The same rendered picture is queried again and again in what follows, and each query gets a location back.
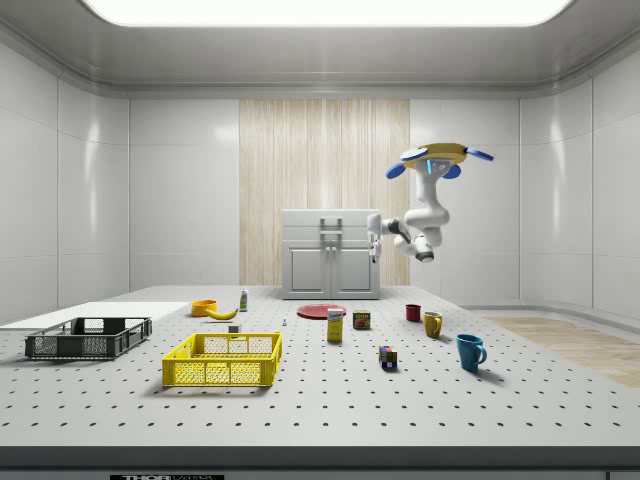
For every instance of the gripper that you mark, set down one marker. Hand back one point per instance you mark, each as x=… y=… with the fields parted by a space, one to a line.
x=374 y=245

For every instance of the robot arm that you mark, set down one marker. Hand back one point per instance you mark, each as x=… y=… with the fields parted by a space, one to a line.
x=429 y=200

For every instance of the white cabinet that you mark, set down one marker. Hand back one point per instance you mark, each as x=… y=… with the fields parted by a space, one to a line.
x=310 y=270

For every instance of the flat-sided can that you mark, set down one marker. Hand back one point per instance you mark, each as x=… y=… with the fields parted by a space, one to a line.
x=361 y=320

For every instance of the red mug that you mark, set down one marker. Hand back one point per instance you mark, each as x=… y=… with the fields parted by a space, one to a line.
x=412 y=313

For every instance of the red plate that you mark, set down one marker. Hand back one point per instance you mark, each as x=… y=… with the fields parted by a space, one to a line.
x=315 y=312

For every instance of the yellow and white box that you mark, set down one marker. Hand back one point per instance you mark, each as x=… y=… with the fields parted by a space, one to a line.
x=335 y=327

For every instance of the yellow mug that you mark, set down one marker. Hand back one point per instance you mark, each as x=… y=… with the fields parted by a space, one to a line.
x=431 y=325

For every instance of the puzzle cube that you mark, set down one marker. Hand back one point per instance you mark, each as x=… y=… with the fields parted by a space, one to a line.
x=388 y=358

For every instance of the small white bottle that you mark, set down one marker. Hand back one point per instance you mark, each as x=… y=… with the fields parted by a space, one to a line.
x=244 y=301

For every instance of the blue mug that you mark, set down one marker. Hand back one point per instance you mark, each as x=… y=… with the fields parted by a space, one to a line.
x=468 y=354

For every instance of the grey cube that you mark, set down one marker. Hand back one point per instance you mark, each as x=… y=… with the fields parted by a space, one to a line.
x=234 y=328

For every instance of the banana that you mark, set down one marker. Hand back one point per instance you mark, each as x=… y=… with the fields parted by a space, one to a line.
x=222 y=315

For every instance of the yellow bowl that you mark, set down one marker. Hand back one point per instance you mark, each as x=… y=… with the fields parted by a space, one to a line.
x=200 y=309

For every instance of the yellow basket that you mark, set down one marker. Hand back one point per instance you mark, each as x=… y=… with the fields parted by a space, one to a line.
x=220 y=372

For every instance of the dark grey basket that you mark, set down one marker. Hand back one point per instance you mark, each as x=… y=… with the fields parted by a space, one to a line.
x=75 y=345

